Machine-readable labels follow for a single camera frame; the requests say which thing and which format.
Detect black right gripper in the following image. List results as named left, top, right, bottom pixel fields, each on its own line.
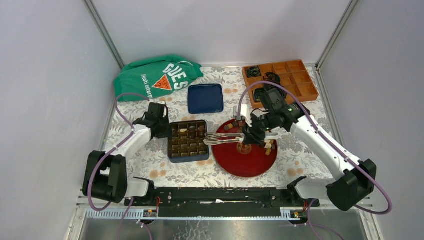
left=241, top=110, right=276, bottom=146

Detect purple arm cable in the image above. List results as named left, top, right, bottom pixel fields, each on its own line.
left=237, top=80, right=394, bottom=240
left=86, top=92, right=153, bottom=240

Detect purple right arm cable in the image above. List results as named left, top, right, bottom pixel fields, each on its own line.
left=237, top=80, right=394, bottom=240

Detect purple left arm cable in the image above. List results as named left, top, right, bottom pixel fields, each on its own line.
left=86, top=92, right=153, bottom=240

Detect blue chocolate box with tray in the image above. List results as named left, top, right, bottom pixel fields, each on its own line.
left=167, top=120, right=210, bottom=164

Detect red round plate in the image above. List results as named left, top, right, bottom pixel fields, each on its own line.
left=211, top=140, right=278, bottom=178

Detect blue box lid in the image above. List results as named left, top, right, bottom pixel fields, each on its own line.
left=187, top=83, right=224, bottom=114

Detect silver metal tongs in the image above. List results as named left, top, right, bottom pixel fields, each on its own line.
left=203, top=132, right=278, bottom=146

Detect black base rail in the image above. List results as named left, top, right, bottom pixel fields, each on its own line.
left=132, top=187, right=320, bottom=218

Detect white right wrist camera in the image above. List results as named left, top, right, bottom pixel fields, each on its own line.
left=232, top=104, right=252, bottom=125

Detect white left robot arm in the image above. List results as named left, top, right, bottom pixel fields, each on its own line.
left=82, top=102, right=172, bottom=206

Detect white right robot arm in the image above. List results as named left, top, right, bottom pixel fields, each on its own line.
left=242, top=88, right=377, bottom=212

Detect green printed bag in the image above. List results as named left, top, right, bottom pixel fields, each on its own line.
left=113, top=54, right=204, bottom=102

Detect floral tablecloth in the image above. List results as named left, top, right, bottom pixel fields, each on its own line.
left=126, top=67, right=331, bottom=188

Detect orange wooden divider tray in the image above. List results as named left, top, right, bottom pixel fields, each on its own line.
left=242, top=59, right=319, bottom=102

